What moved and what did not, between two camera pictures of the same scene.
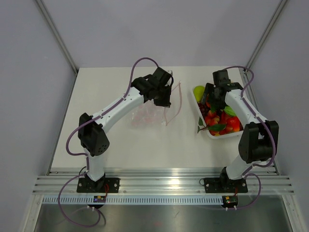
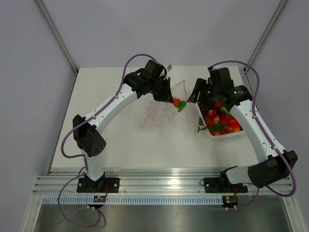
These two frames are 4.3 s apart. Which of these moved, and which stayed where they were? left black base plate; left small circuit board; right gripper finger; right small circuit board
Moved: right gripper finger
Stayed: left small circuit board; right small circuit board; left black base plate
